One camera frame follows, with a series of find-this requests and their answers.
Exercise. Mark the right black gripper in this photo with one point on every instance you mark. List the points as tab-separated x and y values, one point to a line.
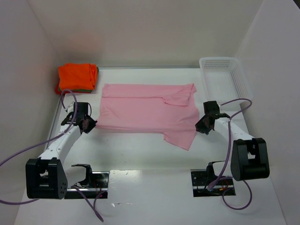
204	124

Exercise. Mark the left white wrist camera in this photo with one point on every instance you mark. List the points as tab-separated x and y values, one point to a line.
70	108

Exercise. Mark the white perforated plastic basket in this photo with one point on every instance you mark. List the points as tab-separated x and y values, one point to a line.
224	79

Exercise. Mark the orange folded t shirt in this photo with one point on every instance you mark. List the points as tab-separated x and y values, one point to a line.
77	76

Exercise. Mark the aluminium table edge rail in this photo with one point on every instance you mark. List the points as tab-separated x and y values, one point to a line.
54	123

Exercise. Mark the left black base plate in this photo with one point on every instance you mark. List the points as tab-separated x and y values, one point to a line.
98	185

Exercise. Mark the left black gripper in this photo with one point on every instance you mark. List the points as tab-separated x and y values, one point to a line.
88	123

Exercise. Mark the pink t shirt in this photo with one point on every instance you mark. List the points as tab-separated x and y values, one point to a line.
140	108

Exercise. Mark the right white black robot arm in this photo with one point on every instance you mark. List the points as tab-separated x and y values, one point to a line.
247	155

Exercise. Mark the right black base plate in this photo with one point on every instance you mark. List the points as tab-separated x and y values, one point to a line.
200	181

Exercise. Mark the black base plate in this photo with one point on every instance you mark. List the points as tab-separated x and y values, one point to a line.
200	181
98	185

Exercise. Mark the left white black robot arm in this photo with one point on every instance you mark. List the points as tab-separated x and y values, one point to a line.
46	178

